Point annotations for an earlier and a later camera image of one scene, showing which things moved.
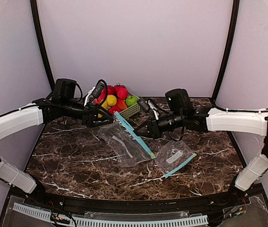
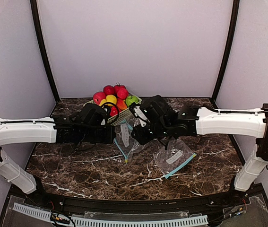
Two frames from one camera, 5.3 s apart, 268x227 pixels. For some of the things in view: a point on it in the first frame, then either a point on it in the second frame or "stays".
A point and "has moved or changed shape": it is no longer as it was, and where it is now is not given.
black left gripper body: x=86 y=117 -> x=110 y=138
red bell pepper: x=112 y=110 stays
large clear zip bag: x=126 y=145 has moved or changed shape
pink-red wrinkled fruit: x=122 y=93 stays
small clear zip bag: x=173 y=156 stays
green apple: x=132 y=100 stays
